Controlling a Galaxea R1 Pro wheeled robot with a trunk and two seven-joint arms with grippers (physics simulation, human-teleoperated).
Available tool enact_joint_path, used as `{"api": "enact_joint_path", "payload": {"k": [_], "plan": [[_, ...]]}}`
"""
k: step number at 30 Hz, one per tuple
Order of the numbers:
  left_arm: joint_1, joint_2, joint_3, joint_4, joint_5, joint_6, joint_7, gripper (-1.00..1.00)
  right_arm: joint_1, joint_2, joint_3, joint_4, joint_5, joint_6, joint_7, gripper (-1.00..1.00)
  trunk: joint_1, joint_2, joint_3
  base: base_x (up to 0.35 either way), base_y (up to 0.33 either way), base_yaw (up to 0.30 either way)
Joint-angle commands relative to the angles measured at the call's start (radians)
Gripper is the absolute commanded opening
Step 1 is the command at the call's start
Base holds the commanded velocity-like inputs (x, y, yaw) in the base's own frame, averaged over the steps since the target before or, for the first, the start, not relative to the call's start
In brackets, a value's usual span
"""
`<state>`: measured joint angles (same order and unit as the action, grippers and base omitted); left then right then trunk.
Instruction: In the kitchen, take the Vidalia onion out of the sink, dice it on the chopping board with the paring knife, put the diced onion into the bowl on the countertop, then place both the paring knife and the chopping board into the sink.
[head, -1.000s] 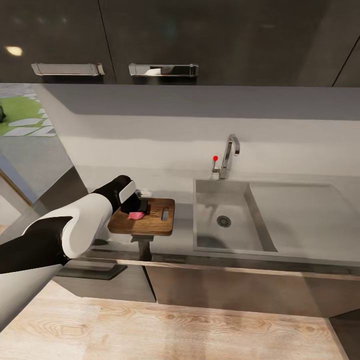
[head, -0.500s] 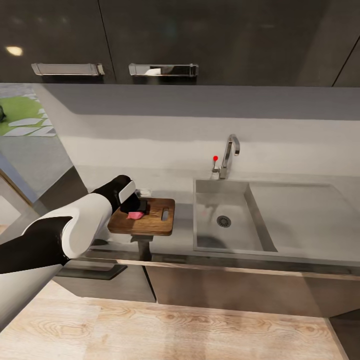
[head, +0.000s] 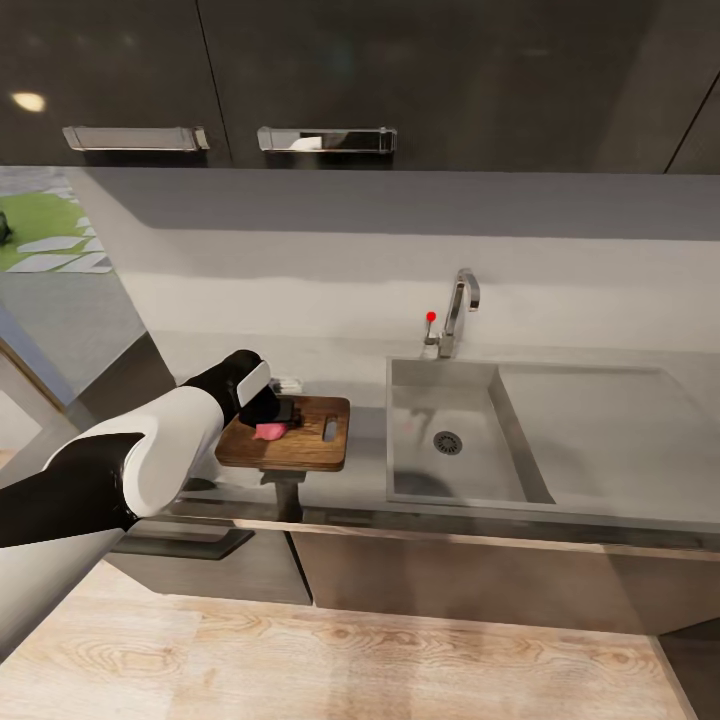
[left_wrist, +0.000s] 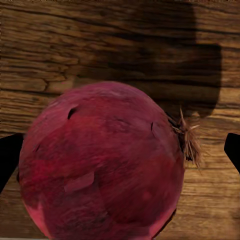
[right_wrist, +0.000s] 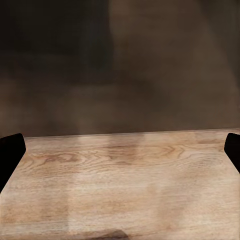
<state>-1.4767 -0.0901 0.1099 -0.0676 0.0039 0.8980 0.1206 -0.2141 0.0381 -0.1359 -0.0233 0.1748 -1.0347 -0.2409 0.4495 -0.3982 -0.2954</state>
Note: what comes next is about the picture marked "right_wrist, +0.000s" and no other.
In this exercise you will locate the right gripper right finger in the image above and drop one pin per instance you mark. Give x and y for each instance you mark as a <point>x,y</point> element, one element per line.
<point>232,149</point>

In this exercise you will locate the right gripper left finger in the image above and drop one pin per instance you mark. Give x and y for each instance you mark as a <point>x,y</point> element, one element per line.
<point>12,149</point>

